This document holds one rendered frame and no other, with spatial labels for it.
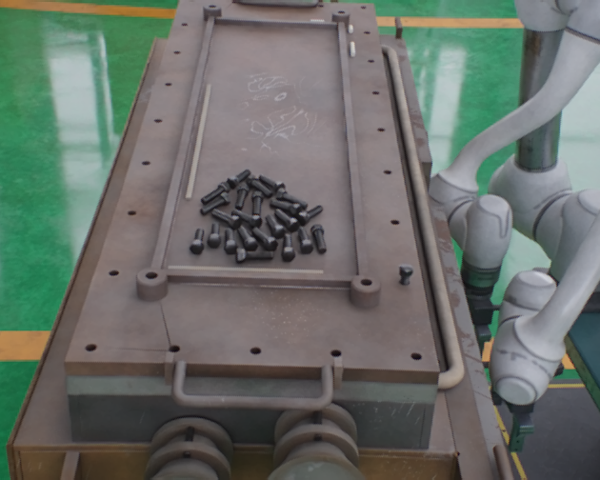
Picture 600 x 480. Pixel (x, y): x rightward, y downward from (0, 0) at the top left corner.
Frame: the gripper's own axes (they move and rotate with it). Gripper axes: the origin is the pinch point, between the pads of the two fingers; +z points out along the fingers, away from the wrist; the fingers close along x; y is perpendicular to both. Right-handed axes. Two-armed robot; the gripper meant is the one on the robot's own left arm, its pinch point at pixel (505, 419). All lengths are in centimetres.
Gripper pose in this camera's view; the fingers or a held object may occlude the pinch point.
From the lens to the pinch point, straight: 211.6
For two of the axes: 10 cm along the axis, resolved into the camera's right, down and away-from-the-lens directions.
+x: 1.2, 5.5, -8.3
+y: -9.9, 0.3, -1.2
